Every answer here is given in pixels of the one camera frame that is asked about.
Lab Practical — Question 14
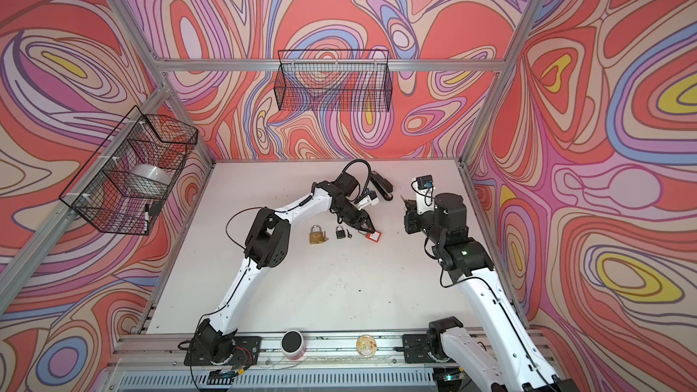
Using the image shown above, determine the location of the black wire basket left wall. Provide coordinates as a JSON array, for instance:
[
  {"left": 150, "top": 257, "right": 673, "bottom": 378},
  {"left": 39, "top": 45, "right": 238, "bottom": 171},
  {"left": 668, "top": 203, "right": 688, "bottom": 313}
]
[{"left": 59, "top": 107, "right": 199, "bottom": 236}]

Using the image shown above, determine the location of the aluminium front rail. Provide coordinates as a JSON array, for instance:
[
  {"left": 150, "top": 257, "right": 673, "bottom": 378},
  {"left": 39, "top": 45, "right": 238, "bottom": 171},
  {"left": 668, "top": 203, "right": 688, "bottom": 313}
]
[{"left": 107, "top": 328, "right": 426, "bottom": 373}]

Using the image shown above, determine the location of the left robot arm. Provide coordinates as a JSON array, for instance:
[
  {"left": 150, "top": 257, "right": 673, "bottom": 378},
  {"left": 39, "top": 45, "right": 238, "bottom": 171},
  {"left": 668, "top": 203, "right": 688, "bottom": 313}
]
[{"left": 181, "top": 159, "right": 379, "bottom": 368}]

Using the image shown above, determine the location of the black marker in basket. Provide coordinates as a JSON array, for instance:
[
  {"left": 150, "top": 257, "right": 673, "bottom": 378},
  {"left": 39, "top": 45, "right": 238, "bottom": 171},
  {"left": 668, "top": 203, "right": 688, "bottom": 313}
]
[{"left": 143, "top": 203, "right": 151, "bottom": 235}]

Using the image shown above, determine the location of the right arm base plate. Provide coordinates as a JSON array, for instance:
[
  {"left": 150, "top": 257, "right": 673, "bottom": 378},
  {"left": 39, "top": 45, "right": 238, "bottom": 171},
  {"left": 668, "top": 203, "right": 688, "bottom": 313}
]
[{"left": 401, "top": 333, "right": 451, "bottom": 364}]

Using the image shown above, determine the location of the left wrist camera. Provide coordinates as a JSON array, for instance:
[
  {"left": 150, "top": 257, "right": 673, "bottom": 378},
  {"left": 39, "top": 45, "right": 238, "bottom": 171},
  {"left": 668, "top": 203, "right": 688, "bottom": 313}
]
[{"left": 356, "top": 190, "right": 379, "bottom": 211}]

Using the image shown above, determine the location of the black wire basket wall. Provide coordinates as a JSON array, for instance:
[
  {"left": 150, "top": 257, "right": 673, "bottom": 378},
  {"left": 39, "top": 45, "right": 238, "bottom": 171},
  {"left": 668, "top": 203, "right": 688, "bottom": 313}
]
[
  {"left": 59, "top": 107, "right": 199, "bottom": 236},
  {"left": 273, "top": 48, "right": 393, "bottom": 113}
]

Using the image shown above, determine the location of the black stapler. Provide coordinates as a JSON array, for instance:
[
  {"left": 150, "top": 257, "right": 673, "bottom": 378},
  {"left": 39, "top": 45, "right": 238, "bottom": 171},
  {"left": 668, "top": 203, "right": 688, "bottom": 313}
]
[{"left": 370, "top": 171, "right": 394, "bottom": 201}]

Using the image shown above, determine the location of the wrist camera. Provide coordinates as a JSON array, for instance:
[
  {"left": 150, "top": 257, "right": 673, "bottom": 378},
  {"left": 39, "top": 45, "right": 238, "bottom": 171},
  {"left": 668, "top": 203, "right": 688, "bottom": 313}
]
[
  {"left": 356, "top": 190, "right": 379, "bottom": 211},
  {"left": 412, "top": 174, "right": 435, "bottom": 215}
]

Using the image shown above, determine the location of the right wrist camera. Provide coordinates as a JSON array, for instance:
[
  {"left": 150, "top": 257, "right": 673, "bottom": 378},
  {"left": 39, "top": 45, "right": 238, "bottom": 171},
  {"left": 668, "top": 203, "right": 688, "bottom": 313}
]
[{"left": 412, "top": 174, "right": 435, "bottom": 215}]

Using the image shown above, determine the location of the brass padlock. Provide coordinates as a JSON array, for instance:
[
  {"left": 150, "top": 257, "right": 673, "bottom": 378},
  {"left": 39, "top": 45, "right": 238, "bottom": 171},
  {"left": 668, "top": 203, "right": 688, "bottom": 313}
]
[{"left": 309, "top": 225, "right": 328, "bottom": 245}]

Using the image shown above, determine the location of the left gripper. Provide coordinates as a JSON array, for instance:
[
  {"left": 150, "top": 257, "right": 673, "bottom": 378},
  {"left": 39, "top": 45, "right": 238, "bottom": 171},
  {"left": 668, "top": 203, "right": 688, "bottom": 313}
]
[{"left": 333, "top": 200, "right": 378, "bottom": 233}]

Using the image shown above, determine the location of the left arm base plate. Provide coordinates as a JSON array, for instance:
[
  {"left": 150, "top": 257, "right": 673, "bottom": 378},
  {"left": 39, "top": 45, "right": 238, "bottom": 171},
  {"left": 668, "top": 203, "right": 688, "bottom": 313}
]
[{"left": 178, "top": 335, "right": 262, "bottom": 368}]

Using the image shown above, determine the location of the black wire basket back wall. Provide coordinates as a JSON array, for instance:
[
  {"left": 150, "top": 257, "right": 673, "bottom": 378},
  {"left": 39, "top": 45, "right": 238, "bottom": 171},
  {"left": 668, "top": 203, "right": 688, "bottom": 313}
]
[{"left": 273, "top": 48, "right": 393, "bottom": 113}]

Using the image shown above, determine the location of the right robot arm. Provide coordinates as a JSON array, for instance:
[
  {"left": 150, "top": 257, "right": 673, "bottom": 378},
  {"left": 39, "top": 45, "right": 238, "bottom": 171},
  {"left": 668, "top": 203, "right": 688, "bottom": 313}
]
[{"left": 404, "top": 192, "right": 577, "bottom": 391}]

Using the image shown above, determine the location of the red padlock with keys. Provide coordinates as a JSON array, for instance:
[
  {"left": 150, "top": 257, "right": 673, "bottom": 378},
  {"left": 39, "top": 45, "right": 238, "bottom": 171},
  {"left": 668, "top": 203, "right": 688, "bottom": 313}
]
[{"left": 365, "top": 230, "right": 381, "bottom": 242}]

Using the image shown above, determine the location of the small black padlock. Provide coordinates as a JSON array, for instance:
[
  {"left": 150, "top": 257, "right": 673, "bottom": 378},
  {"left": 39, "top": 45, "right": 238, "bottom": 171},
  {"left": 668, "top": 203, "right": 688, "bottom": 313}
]
[{"left": 335, "top": 225, "right": 352, "bottom": 240}]

